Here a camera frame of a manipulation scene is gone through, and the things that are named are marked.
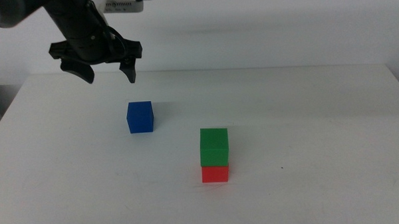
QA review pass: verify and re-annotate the blue cube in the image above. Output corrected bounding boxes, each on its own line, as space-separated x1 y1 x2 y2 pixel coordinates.
125 100 155 134

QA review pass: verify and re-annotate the green cube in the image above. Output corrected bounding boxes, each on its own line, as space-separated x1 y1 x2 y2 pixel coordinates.
199 127 230 168

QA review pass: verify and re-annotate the red cube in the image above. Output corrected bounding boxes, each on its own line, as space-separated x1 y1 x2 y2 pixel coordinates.
201 164 230 183

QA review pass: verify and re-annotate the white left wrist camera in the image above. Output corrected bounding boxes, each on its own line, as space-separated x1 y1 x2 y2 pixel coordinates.
92 0 145 15

